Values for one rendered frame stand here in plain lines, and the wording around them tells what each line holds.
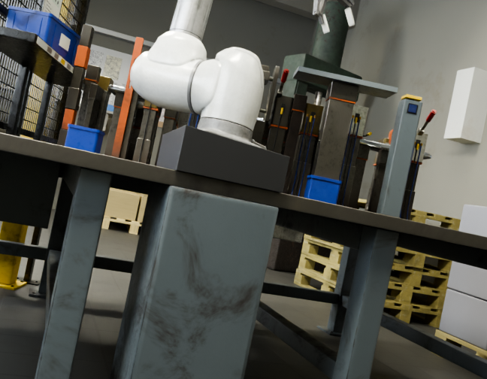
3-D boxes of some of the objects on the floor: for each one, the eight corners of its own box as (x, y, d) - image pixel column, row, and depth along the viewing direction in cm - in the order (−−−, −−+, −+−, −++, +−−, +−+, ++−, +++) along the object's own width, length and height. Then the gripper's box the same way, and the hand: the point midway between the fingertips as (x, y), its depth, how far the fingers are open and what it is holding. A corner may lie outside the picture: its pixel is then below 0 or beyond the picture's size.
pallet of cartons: (155, 228, 776) (167, 176, 777) (173, 241, 663) (186, 179, 664) (92, 217, 749) (104, 162, 750) (100, 228, 636) (113, 164, 637)
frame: (340, 330, 344) (362, 222, 345) (570, 468, 192) (609, 274, 193) (-148, 265, 261) (-117, 124, 262) (-425, 416, 109) (-350, 78, 110)
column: (231, 453, 151) (282, 207, 151) (114, 447, 141) (169, 185, 141) (201, 405, 180) (244, 199, 181) (103, 398, 170) (149, 180, 171)
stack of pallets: (451, 330, 431) (473, 222, 432) (359, 316, 405) (382, 201, 406) (367, 293, 546) (384, 207, 547) (291, 281, 520) (310, 192, 521)
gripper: (306, -23, 215) (322, 33, 218) (354, -34, 227) (368, 20, 230) (294, -17, 221) (310, 37, 225) (342, -27, 233) (355, 25, 236)
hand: (338, 26), depth 227 cm, fingers open, 13 cm apart
